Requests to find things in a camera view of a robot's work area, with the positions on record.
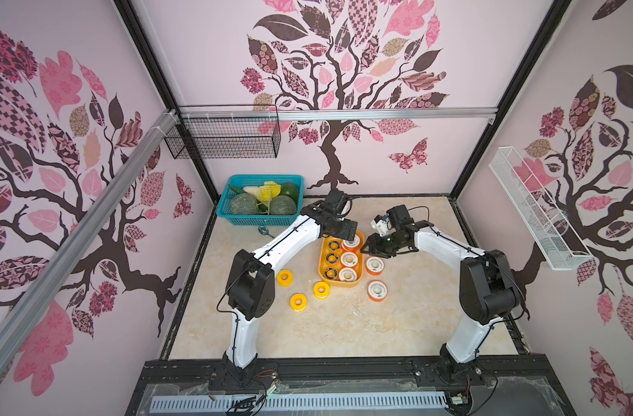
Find yellow black tape roll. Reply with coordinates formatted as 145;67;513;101
325;253;339;265
327;239;342;253
323;267;338;280

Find orange white sealing tape roll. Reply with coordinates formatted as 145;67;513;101
342;237;361;252
340;251;359;269
338;267;358;283
368;280;388;302
365;257;385;277

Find yellow plastic storage box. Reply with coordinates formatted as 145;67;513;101
318;232;365;288

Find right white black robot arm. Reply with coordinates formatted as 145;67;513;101
362;205;524;385

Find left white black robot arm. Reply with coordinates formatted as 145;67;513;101
221;189;357;384

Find green round fruit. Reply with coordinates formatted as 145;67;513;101
279;182;301;204

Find teal plastic basket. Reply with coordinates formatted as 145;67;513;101
217;174;304;226

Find green pumpkin right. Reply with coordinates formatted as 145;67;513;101
269;194;297;216

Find green pumpkin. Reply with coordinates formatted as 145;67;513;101
269;194;297;216
230;192;259;216

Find yellow white vegetable toy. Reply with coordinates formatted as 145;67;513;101
243;181;281;204

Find green pumpkin left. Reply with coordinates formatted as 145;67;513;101
230;192;259;216

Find small spoon with red handle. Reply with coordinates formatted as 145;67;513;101
257;226;273;239

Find aluminium rail on back wall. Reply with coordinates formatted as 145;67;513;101
180;106;498;122

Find aluminium rail on wall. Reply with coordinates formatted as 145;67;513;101
180;106;498;122
0;109;179;378

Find white wire wall shelf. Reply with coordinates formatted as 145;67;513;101
489;147;594;271

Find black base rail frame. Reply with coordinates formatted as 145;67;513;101
127;354;574;415

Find black wire wall basket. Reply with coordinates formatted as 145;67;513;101
165;104;282;159

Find white slotted cable duct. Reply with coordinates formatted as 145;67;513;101
148;392;447;415

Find aluminium rail on left wall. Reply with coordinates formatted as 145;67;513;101
0;109;179;378

